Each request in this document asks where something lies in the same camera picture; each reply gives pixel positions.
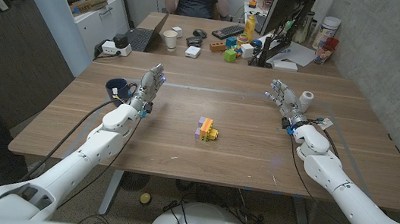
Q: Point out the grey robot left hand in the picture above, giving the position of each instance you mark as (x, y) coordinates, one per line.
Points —
(148, 84)

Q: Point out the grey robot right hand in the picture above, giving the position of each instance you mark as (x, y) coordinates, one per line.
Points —
(288, 102)

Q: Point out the multicolour lego stack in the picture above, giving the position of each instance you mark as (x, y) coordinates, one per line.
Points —
(205, 129)

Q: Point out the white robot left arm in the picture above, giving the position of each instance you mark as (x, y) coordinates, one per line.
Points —
(75, 161)

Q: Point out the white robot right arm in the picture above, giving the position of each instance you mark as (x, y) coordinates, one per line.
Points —
(346, 199)

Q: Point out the white receipt paper roll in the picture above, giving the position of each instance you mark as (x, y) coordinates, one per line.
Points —
(306, 99)

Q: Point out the dark blue cup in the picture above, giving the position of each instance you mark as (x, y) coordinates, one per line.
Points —
(118, 87)

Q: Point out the white paper cup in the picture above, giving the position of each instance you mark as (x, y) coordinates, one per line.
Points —
(170, 40)

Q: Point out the wide white flat box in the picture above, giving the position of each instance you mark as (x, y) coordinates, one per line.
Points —
(285, 65)

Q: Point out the dark open laptop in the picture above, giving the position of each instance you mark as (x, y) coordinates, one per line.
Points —
(141, 39)

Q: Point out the white paper sheet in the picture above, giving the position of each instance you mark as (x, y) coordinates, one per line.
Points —
(300, 53)

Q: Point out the black power adapter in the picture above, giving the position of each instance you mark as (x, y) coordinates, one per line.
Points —
(120, 40)

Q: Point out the white power strip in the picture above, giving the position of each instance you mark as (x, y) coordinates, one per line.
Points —
(108, 48)

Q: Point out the small white flat box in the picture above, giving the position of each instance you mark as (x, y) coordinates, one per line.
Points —
(193, 52)

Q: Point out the small white cube charger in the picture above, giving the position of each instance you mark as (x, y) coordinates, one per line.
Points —
(177, 31)

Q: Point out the black folded pouch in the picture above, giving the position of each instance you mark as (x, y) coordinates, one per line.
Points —
(194, 41)

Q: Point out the white toy cube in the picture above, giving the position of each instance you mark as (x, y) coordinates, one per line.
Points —
(246, 50)

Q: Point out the wooden back desk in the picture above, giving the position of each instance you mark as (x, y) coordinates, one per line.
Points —
(188, 24)

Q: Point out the black computer mouse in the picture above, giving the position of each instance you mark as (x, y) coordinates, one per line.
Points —
(199, 33)

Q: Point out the green toy cube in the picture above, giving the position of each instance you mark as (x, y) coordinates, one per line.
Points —
(230, 55)

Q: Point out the dark drink bottle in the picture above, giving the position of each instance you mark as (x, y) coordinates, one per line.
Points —
(304, 27)

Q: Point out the white shelf cabinet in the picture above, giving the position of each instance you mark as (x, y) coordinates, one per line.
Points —
(95, 26)

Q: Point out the orange toy brick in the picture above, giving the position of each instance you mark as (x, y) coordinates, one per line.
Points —
(217, 47)

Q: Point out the white printed canister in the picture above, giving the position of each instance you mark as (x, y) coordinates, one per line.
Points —
(326, 30)

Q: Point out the blue toy cube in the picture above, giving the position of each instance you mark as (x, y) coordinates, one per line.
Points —
(231, 42)

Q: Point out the yellow squeeze bottle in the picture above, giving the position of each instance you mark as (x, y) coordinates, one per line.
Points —
(249, 28)

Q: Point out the black keyboard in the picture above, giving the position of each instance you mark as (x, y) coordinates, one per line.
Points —
(228, 31)

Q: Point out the black round floor fan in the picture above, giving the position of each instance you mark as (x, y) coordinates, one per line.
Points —
(135, 181)

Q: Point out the black computer monitor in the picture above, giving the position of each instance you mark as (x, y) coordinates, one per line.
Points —
(284, 3)

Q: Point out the brown cardboard box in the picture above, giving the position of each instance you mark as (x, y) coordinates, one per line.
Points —
(89, 4)

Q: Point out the yellow ball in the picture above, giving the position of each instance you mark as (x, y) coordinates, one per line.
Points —
(145, 198)

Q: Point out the grey table leg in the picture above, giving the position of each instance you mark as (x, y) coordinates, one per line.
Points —
(302, 222)
(110, 193)

